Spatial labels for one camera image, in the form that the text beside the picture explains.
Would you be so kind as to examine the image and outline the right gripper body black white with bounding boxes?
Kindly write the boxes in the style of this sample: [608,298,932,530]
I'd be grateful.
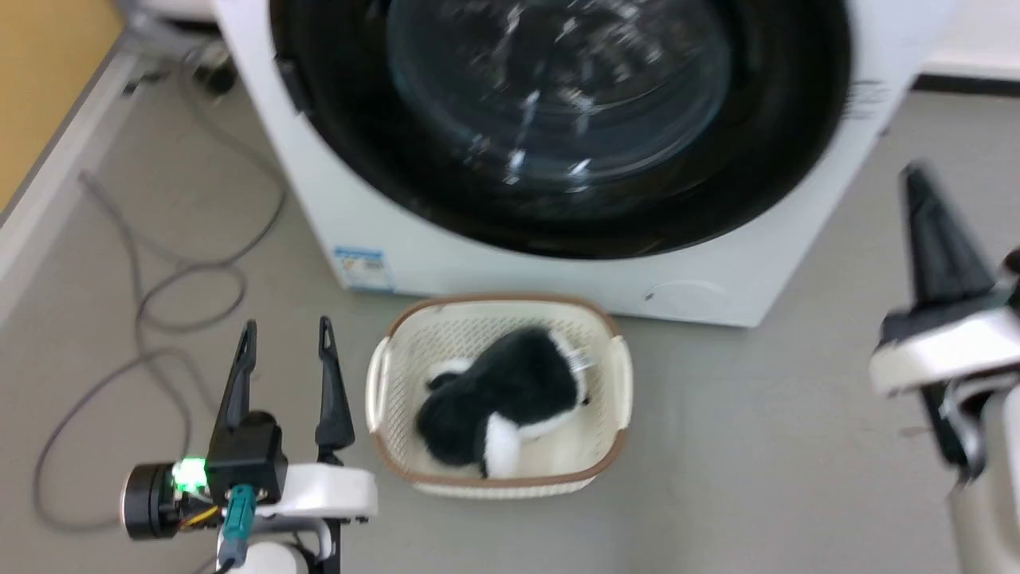
[868,281,1020,398]

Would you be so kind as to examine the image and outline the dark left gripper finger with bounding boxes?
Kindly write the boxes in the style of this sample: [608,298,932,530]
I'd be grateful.
[215,320,258,435]
[314,316,357,466]

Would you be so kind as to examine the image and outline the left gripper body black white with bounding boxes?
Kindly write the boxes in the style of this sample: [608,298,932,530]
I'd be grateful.
[205,411,379,521]

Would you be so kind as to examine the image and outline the round black glass washer door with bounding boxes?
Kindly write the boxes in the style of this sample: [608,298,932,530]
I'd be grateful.
[269,0,853,261]

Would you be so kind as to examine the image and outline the white front-load washing machine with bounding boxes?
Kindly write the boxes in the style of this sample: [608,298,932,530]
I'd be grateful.
[213,0,959,328]

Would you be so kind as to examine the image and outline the cream plastic laundry basket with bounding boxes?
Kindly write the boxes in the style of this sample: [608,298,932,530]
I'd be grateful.
[365,294,635,501]

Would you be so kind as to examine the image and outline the black cylindrical unit green light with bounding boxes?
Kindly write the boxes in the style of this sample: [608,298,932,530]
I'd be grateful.
[120,458,211,542]

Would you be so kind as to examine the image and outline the blue energy label sticker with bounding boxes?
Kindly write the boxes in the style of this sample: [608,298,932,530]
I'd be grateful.
[332,246,396,293]

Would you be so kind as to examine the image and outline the black and white garment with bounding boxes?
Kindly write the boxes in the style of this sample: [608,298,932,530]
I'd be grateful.
[415,325,597,480]

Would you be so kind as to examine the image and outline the teal cable connector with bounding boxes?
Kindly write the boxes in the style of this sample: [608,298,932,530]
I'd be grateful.
[221,483,258,568]

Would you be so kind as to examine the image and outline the thin grey floor cable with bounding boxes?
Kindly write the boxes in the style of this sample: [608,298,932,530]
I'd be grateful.
[32,171,210,533]

